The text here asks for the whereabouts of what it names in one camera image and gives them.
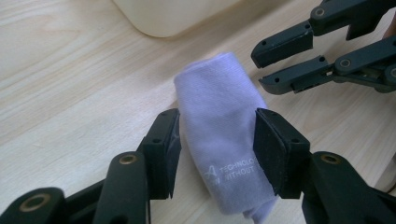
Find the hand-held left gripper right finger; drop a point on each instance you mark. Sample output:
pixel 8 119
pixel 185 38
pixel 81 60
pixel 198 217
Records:
pixel 280 155

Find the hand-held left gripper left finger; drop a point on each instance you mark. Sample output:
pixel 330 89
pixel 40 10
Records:
pixel 162 155

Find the light purple sock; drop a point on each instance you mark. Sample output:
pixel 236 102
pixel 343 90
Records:
pixel 218 124

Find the cream divided storage box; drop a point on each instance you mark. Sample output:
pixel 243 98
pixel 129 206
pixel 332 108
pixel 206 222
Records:
pixel 168 15

